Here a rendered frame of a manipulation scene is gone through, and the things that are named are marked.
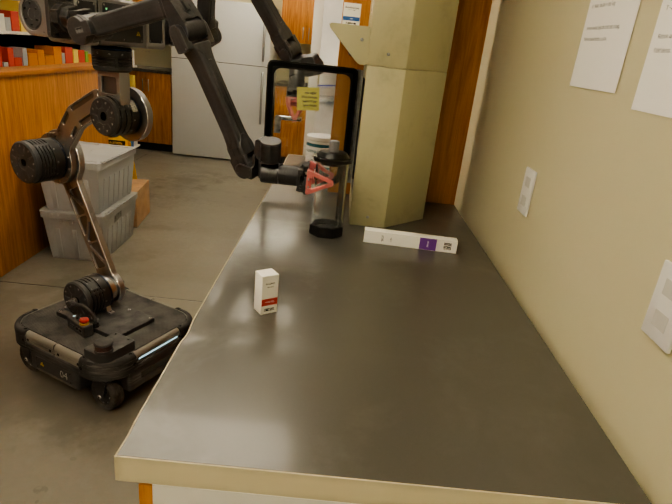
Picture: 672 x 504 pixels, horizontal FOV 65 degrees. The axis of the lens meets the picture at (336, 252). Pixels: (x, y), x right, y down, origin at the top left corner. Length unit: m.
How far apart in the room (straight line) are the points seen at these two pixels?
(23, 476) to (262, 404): 1.46
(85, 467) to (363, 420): 1.49
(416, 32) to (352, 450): 1.16
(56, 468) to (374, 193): 1.44
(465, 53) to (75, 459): 1.97
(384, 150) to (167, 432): 1.07
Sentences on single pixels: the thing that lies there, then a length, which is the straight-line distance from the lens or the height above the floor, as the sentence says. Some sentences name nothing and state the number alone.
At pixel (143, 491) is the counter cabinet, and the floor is 0.89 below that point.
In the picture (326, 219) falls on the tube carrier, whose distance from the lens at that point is 1.49.
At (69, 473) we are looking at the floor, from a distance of 2.16.
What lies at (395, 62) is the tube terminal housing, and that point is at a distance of 1.57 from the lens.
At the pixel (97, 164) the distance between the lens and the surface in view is 3.49.
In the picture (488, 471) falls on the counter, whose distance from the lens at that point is 0.80.
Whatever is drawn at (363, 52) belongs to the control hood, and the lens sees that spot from 1.56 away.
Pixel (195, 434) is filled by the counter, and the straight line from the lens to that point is 0.79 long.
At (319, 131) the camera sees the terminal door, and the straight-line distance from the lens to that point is 1.88.
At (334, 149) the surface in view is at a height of 1.19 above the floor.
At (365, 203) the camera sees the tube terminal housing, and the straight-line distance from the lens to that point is 1.63.
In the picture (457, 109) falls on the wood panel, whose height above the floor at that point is 1.29.
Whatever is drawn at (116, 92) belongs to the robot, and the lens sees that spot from 2.13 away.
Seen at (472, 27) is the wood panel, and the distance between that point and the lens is 1.98.
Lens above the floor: 1.45
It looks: 21 degrees down
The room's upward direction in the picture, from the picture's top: 6 degrees clockwise
